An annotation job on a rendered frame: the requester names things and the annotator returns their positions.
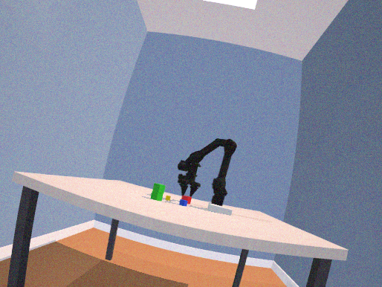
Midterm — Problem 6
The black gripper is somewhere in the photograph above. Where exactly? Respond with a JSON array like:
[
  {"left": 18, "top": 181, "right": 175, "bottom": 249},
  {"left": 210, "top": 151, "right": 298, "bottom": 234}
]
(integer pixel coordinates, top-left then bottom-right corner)
[{"left": 178, "top": 172, "right": 201, "bottom": 196}]

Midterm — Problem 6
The red block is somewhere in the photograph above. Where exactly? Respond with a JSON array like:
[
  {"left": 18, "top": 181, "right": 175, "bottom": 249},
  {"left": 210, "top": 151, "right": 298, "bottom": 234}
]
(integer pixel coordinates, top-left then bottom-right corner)
[{"left": 181, "top": 196, "right": 192, "bottom": 204}]

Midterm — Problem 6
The small blue block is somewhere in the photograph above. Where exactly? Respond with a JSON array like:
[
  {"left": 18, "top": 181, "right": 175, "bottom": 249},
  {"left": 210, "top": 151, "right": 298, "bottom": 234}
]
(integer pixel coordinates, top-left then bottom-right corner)
[{"left": 179, "top": 199, "right": 188, "bottom": 206}]

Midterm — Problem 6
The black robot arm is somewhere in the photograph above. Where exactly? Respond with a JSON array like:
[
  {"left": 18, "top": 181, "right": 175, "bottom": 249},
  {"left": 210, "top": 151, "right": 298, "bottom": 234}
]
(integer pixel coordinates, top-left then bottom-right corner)
[{"left": 178, "top": 138, "right": 237, "bottom": 206}]

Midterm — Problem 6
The green block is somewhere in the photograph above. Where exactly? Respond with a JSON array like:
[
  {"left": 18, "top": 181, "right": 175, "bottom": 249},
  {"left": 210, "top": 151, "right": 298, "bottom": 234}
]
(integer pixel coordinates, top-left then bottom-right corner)
[
  {"left": 152, "top": 183, "right": 166, "bottom": 193},
  {"left": 151, "top": 191, "right": 163, "bottom": 201}
]

